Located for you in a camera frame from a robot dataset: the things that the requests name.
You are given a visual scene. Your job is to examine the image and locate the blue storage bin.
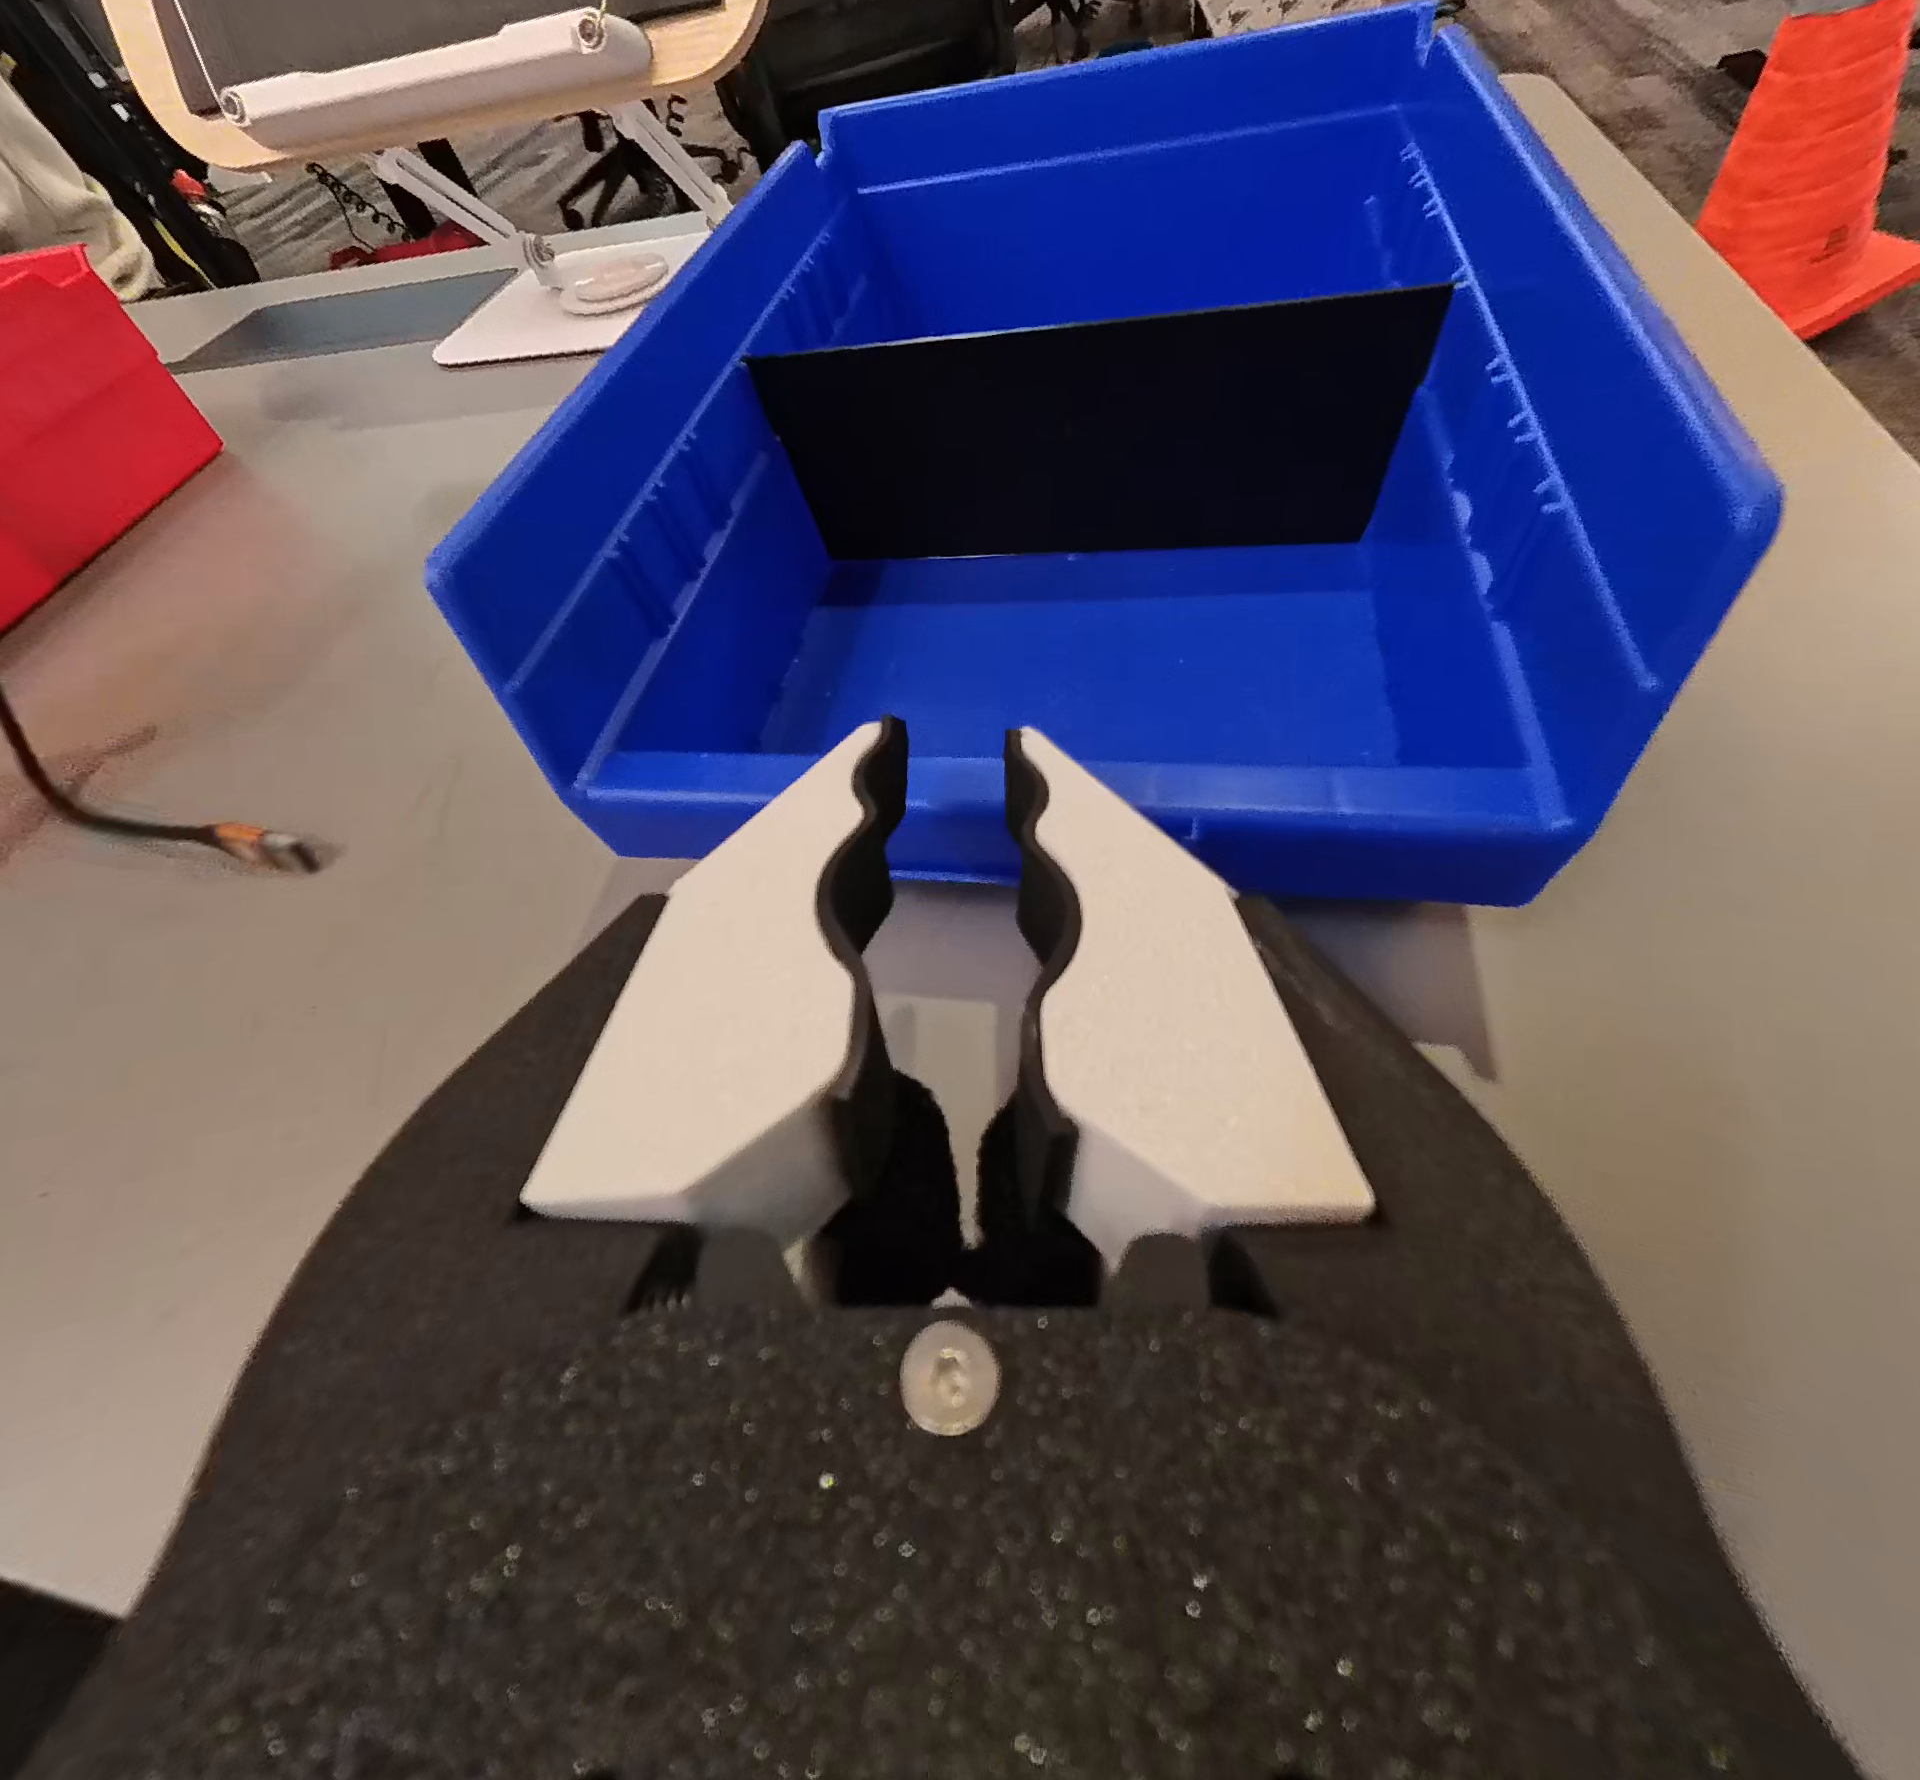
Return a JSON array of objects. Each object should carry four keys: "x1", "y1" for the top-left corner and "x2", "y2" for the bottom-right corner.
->
[{"x1": 425, "y1": 0, "x2": 1787, "y2": 907}]

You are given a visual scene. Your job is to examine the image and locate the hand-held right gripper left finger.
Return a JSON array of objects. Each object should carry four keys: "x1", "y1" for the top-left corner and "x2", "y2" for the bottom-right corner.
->
[{"x1": 519, "y1": 719, "x2": 913, "y2": 1279}]

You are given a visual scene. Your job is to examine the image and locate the red storage bin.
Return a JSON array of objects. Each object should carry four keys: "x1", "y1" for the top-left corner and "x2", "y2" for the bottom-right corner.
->
[{"x1": 0, "y1": 243, "x2": 228, "y2": 640}]

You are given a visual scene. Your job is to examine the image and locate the orange traffic cone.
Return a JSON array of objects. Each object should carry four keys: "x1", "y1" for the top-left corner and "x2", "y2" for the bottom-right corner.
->
[{"x1": 1695, "y1": 0, "x2": 1920, "y2": 343}]

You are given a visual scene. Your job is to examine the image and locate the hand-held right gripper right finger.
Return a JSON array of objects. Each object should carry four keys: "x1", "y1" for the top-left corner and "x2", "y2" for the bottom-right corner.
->
[{"x1": 1000, "y1": 726, "x2": 1377, "y2": 1279}]

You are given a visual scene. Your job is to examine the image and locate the black bin divider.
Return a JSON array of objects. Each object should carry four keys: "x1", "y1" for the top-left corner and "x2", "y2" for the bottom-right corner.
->
[{"x1": 745, "y1": 283, "x2": 1460, "y2": 565}]

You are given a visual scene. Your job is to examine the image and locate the grey desk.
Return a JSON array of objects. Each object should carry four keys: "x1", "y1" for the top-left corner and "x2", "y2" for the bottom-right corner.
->
[{"x1": 0, "y1": 75, "x2": 1920, "y2": 1780}]

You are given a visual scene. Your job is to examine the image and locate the black cable orange plugs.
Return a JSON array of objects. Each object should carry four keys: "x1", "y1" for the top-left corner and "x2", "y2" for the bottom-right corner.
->
[{"x1": 0, "y1": 686, "x2": 334, "y2": 880}]

